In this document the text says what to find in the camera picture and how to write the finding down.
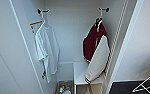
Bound red white jacket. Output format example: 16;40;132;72
82;18;111;84

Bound white wardrobe door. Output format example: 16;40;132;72
0;0;44;94
105;0;146;94

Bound white wardrobe body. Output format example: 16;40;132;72
9;0;129;94

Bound white shirt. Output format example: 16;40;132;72
34;22;61;84

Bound green yellow bottle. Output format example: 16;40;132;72
58;85;66;94

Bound blue white bottle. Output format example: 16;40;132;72
63;87;73;94

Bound orange wooden hanger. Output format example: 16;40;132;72
29;20;44;28

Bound black hook rod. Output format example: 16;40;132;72
37;8;51;15
98;7;111;14

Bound white wire hanger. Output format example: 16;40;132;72
40;12;50;29

